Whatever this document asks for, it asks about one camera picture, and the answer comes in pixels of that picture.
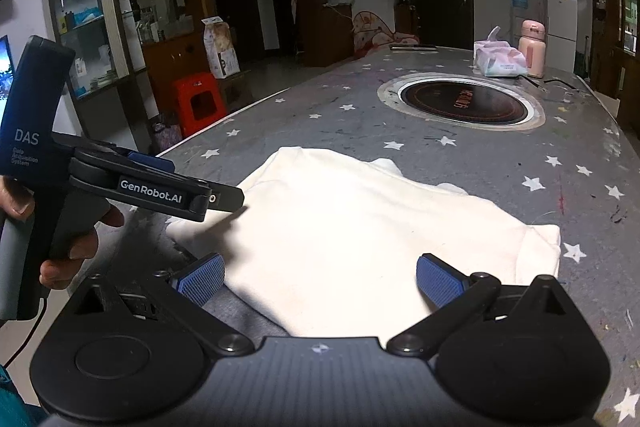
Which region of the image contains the glass-front shelf cabinet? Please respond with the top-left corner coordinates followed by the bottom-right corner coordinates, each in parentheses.
top-left (45, 0), bottom-right (216, 142)

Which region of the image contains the printed paper bag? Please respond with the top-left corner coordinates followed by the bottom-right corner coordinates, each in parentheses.
top-left (201, 16), bottom-right (241, 80)

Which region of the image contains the red plastic stool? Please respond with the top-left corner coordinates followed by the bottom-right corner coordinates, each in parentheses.
top-left (172, 73), bottom-right (228, 138)

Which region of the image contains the cream shirt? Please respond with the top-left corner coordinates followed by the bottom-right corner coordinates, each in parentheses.
top-left (165, 147), bottom-right (562, 338)

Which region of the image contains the wooden display cabinet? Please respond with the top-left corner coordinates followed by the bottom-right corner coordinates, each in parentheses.
top-left (590, 0), bottom-right (640, 128)

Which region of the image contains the pink thermos bottle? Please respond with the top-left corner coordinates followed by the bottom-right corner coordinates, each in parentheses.
top-left (518, 20), bottom-right (546, 78)

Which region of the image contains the white refrigerator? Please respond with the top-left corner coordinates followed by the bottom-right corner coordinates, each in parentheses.
top-left (545, 0), bottom-right (579, 72)

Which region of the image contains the person's left hand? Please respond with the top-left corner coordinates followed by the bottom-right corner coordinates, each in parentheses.
top-left (0, 176), bottom-right (125, 289)

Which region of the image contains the person's teal clothing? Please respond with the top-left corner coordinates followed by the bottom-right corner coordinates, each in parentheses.
top-left (0, 359), bottom-right (48, 427)

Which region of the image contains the wall screen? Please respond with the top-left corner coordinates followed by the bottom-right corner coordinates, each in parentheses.
top-left (0, 34), bottom-right (15, 118)

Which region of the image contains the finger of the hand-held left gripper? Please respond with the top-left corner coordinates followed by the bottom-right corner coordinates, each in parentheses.
top-left (75, 146), bottom-right (177, 176)
top-left (205, 183), bottom-right (246, 214)

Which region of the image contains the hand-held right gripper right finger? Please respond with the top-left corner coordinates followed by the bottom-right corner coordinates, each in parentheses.
top-left (386, 253), bottom-right (571, 356)

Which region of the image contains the round black induction cooktop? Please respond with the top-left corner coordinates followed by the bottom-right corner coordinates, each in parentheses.
top-left (376, 72), bottom-right (546, 130)

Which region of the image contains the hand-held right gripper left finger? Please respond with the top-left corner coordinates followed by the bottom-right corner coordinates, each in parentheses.
top-left (75, 253), bottom-right (256, 355)

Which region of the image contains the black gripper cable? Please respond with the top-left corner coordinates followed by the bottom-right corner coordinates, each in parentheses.
top-left (0, 297), bottom-right (48, 368)

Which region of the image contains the pink patterned fabric item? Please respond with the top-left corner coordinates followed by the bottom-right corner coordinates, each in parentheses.
top-left (352, 9), bottom-right (421, 58)

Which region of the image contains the soft tissue pack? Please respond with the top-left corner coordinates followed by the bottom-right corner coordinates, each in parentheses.
top-left (474, 26), bottom-right (530, 78)

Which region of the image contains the dark plastic bag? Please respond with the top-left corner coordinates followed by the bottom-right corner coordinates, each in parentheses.
top-left (150, 114), bottom-right (183, 158)

